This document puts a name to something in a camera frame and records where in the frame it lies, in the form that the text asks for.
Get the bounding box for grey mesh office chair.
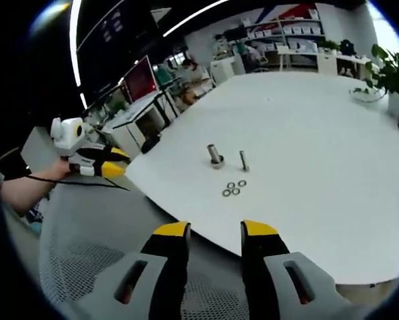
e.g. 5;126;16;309
38;181;250;320

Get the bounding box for person's left hand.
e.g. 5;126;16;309
50;158;72;183

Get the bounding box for black bag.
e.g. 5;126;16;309
338;39;355;56

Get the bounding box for small threaded steel stud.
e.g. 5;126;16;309
238;150;250;173

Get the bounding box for curved ceiling light strip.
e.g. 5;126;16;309
69;0;89;109
162;0;230;37

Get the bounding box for white desk with black legs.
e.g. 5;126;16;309
102;89;180;151

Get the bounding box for large threaded steel stud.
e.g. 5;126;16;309
206;143;225;170

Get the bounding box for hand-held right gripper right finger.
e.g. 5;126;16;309
240;219;370;320

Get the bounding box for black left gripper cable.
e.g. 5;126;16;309
27;173;131;192

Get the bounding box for small green plant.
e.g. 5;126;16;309
317;39;340;54

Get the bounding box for white side desk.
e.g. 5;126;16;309
277;46;373;76

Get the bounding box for shelf with white bins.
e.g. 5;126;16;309
242;8;325;71

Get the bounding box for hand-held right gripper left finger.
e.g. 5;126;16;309
82;221;192;320

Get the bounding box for white cabinet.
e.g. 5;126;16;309
209;56;246;86

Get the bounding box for green plant in white pot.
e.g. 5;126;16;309
354;43;399;117

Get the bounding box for red screen monitor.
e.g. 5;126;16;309
123;55;160;104

